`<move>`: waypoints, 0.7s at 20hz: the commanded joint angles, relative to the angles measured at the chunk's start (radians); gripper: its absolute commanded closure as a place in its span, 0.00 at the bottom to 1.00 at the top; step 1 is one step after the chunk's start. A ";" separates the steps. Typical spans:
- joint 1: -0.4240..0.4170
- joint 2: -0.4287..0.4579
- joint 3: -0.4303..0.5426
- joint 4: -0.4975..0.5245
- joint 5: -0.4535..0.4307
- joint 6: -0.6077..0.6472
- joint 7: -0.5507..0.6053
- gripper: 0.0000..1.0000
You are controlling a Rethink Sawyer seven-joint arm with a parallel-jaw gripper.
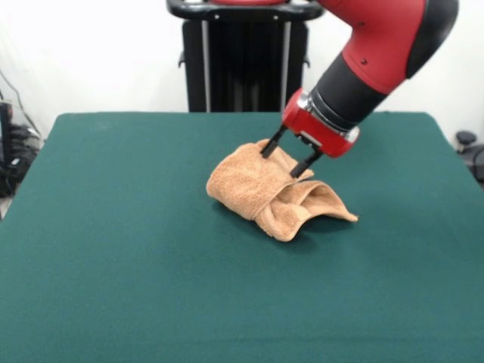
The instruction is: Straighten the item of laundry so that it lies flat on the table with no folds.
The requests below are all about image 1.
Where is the black box with red light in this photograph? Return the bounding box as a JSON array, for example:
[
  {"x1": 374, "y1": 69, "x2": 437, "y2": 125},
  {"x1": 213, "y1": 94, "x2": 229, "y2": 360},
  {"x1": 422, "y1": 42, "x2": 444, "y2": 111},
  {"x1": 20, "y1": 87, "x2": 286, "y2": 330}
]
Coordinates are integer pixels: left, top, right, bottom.
[{"x1": 0, "y1": 101, "x2": 15, "y2": 169}]

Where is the tan terry towel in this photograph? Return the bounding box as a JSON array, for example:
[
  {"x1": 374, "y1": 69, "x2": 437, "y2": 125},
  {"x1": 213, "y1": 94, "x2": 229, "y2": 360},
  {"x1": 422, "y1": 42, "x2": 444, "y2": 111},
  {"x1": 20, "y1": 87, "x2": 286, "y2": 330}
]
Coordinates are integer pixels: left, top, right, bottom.
[{"x1": 205, "y1": 138, "x2": 359, "y2": 242}]

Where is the gray stand base black knob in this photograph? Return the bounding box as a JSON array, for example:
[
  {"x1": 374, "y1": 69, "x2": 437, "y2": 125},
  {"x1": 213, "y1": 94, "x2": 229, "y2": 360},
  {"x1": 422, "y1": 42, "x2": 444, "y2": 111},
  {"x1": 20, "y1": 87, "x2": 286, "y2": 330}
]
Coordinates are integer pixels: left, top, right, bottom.
[{"x1": 455, "y1": 130, "x2": 484, "y2": 178}]

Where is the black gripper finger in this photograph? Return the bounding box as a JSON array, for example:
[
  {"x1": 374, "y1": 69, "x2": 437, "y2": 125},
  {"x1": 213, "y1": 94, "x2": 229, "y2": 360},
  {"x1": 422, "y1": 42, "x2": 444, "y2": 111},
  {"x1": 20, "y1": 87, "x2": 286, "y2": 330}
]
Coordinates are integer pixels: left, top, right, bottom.
[
  {"x1": 290, "y1": 149, "x2": 323, "y2": 178},
  {"x1": 259, "y1": 126, "x2": 288, "y2": 159}
]

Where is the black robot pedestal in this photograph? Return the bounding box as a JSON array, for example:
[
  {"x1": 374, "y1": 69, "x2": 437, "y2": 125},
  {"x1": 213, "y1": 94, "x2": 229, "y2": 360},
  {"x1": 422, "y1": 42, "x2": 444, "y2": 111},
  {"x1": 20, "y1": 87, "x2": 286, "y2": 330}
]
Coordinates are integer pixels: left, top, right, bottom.
[{"x1": 165, "y1": 0, "x2": 325, "y2": 113}]

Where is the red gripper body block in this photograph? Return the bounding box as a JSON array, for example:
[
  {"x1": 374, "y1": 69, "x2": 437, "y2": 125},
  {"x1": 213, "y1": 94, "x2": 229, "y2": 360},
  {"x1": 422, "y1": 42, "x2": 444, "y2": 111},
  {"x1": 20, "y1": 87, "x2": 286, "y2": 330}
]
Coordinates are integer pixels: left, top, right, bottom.
[{"x1": 282, "y1": 88, "x2": 359, "y2": 159}]

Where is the dark green table cloth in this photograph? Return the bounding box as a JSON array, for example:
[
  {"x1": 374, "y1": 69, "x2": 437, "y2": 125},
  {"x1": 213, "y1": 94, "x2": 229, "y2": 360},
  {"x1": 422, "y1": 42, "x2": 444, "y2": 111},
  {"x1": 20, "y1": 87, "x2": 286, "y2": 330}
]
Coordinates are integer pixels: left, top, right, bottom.
[{"x1": 0, "y1": 111, "x2": 484, "y2": 363}]

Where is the black cable bundle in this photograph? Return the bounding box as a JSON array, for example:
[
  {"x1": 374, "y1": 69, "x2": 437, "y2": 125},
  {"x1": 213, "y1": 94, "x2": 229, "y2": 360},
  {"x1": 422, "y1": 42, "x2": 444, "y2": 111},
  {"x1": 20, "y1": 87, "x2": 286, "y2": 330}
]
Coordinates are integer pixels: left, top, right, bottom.
[{"x1": 0, "y1": 124, "x2": 43, "y2": 198}]

